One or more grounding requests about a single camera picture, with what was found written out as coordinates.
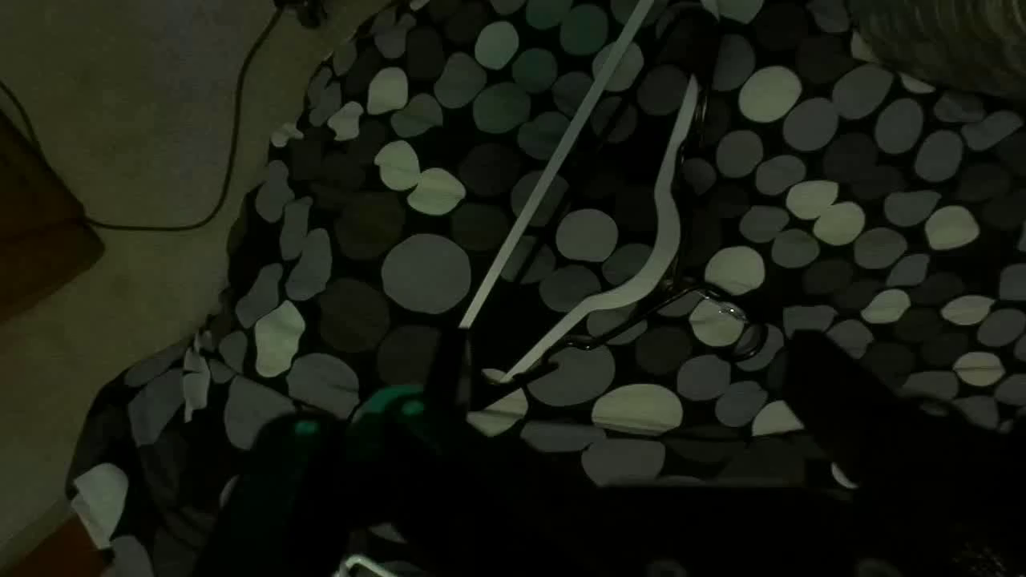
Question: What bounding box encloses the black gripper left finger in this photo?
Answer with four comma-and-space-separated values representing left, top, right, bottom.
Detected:
195, 415, 343, 577

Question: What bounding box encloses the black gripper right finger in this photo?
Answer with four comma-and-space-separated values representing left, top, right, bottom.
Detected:
786, 330, 1026, 577

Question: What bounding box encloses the white plastic clothes hanger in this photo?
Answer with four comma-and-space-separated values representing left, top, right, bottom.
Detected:
460, 0, 700, 386

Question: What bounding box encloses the black grey dotted bedspread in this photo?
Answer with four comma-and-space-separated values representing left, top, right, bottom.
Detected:
69, 0, 1026, 577

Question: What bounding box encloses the black cable on floor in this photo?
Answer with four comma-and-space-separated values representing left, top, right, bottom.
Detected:
0, 0, 289, 237

